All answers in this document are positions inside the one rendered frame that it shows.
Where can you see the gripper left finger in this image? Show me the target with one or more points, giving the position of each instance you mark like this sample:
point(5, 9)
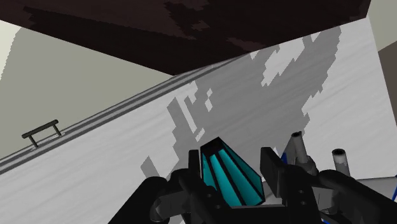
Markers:
point(183, 189)

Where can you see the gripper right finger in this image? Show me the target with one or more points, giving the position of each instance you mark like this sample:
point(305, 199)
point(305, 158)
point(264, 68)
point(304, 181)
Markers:
point(288, 183)

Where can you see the grey and blue toy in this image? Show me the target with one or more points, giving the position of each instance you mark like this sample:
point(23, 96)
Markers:
point(299, 147)

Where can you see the cyan and black faceted object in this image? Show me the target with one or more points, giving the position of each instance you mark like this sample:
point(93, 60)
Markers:
point(231, 180)

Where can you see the white chest of drawers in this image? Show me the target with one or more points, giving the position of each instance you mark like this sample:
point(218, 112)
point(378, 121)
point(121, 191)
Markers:
point(93, 176)

